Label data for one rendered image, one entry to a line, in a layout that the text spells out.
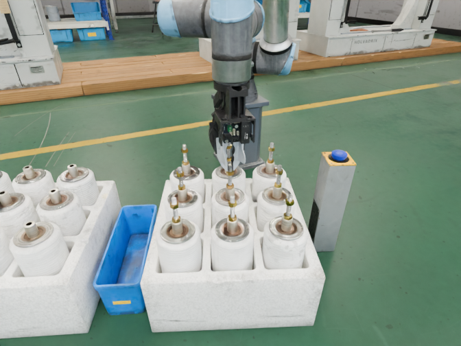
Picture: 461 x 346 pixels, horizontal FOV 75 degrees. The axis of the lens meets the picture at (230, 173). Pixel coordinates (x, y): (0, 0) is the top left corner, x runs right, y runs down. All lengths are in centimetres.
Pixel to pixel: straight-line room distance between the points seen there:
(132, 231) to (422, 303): 86
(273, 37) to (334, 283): 80
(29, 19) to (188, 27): 199
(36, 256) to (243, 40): 59
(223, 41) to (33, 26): 213
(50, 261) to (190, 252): 30
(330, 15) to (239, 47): 282
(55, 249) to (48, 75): 196
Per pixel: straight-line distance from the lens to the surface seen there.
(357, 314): 89
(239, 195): 76
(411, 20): 434
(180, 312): 75
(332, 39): 335
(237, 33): 56
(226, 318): 78
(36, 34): 262
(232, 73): 57
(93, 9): 566
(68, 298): 78
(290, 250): 66
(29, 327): 90
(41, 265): 77
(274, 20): 109
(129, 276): 94
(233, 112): 60
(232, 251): 64
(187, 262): 67
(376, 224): 117
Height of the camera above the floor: 70
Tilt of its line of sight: 32 degrees down
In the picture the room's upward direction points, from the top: straight up
